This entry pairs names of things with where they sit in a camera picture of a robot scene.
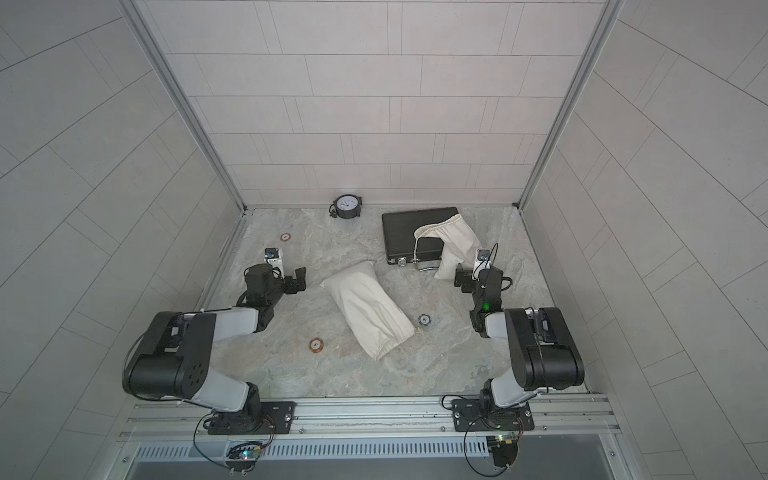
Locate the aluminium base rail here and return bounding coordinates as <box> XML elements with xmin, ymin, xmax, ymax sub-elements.
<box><xmin>116</xmin><ymin>392</ymin><xmax>622</xmax><ymax>445</ymax></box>

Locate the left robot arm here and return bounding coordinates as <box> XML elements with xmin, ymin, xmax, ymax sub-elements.
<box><xmin>122</xmin><ymin>263</ymin><xmax>306</xmax><ymax>435</ymax></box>

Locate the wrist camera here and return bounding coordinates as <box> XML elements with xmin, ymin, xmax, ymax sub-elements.
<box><xmin>473</xmin><ymin>248</ymin><xmax>491</xmax><ymax>271</ymax></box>
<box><xmin>264</xmin><ymin>247</ymin><xmax>284</xmax><ymax>274</ymax></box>

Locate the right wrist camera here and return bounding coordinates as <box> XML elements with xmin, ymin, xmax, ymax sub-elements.
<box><xmin>473</xmin><ymin>248</ymin><xmax>491</xmax><ymax>271</ymax></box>

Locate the cream cloth soil bag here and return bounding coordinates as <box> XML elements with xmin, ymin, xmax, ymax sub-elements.
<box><xmin>321</xmin><ymin>261</ymin><xmax>416</xmax><ymax>360</ymax></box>

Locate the white vent grille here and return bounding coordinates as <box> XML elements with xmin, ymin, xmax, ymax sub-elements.
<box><xmin>135</xmin><ymin>437</ymin><xmax>490</xmax><ymax>462</ymax></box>

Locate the right circuit board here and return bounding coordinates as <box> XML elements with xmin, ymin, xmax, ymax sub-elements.
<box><xmin>486</xmin><ymin>435</ymin><xmax>519</xmax><ymax>470</ymax></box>

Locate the circuit board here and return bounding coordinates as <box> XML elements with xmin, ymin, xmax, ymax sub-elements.
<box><xmin>224</xmin><ymin>441</ymin><xmax>266</xmax><ymax>476</ymax></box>
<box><xmin>486</xmin><ymin>435</ymin><xmax>519</xmax><ymax>470</ymax></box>

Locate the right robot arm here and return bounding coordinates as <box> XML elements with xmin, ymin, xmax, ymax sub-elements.
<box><xmin>454</xmin><ymin>266</ymin><xmax>585</xmax><ymax>415</ymax></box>

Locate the left circuit board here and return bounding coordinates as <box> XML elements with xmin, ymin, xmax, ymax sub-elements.
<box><xmin>224</xmin><ymin>441</ymin><xmax>266</xmax><ymax>476</ymax></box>

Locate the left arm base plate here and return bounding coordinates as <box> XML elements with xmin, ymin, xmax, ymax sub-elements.
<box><xmin>202</xmin><ymin>401</ymin><xmax>297</xmax><ymax>436</ymax></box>

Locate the black hard case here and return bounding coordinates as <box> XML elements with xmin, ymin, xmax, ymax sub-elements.
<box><xmin>381</xmin><ymin>207</ymin><xmax>459</xmax><ymax>266</ymax></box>

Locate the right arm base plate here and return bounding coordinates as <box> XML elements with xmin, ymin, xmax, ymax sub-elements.
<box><xmin>443</xmin><ymin>397</ymin><xmax>535</xmax><ymax>433</ymax></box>

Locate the black round gauge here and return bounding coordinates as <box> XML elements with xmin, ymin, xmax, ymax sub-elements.
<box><xmin>329</xmin><ymin>194</ymin><xmax>362</xmax><ymax>220</ymax></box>

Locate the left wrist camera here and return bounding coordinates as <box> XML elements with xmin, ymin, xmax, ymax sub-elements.
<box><xmin>264</xmin><ymin>247</ymin><xmax>284</xmax><ymax>274</ymax></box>

